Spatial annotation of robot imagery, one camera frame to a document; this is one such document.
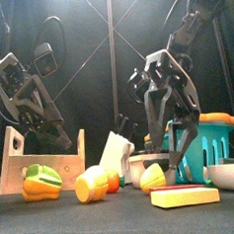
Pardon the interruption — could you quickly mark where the yellow toy corn tip half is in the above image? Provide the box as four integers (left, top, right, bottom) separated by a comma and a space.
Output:
138, 161, 169, 195

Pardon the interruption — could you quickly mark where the yellow toy corn base half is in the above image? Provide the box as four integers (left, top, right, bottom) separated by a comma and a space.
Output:
73, 164, 111, 205

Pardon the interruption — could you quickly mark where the wooden toy crate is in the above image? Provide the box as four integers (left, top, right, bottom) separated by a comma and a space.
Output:
0, 120, 89, 196

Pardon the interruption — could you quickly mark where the orange and green toy pepper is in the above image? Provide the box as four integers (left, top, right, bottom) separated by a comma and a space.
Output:
20, 161, 65, 203

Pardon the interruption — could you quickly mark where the red flat toy slice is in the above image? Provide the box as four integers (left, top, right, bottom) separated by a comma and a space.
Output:
148, 183, 205, 193

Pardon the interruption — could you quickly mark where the white toy pot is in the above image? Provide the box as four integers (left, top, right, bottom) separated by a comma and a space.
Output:
127, 152, 177, 191

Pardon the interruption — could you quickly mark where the small green toy piece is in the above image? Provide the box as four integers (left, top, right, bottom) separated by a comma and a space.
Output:
203, 179, 217, 188

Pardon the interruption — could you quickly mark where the white toy knife block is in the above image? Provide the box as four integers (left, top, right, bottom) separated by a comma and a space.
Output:
96, 128, 138, 187

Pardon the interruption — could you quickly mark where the yellow toy block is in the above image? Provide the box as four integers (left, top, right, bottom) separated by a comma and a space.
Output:
150, 184, 221, 210

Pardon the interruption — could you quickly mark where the white round bowl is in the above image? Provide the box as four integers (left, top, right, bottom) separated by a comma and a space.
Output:
205, 161, 234, 195

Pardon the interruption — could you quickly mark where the orange toy carrot piece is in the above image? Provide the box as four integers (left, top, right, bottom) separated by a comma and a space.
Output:
104, 167, 127, 194

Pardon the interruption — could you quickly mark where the teal basket with orange handle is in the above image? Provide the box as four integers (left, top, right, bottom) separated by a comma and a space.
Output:
142, 110, 234, 189

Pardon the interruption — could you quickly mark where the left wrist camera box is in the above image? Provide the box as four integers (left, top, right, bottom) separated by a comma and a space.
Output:
31, 41, 60, 79

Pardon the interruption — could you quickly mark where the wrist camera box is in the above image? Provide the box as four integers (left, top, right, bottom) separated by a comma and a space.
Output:
31, 41, 60, 79
125, 66, 153, 106

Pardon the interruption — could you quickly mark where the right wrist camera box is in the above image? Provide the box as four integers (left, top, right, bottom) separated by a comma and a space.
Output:
125, 66, 153, 106

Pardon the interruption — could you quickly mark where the slanted metal frame pole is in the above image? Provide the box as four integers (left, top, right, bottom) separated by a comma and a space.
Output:
211, 15, 234, 157

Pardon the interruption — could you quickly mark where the black camera cable loop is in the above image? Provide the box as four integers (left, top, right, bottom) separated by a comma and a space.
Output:
32, 15, 69, 68

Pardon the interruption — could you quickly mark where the vertical metal frame pole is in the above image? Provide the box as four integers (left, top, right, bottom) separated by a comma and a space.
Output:
106, 0, 121, 124

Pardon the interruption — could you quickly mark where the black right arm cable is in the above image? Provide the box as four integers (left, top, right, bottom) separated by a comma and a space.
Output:
160, 0, 197, 33

